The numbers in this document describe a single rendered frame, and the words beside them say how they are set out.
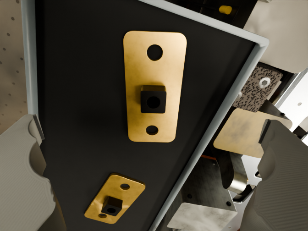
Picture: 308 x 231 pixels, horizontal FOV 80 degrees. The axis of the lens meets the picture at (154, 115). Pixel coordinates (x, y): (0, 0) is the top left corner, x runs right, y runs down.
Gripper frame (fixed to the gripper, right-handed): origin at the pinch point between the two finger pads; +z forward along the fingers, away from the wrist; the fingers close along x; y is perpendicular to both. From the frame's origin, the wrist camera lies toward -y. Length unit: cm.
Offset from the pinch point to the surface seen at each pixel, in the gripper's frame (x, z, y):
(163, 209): 1.6, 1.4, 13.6
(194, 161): 3.7, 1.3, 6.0
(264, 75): 11.4, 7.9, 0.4
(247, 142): 13.9, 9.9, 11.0
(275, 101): 21.5, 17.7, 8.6
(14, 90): -46, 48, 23
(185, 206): 5.9, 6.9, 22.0
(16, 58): -41, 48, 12
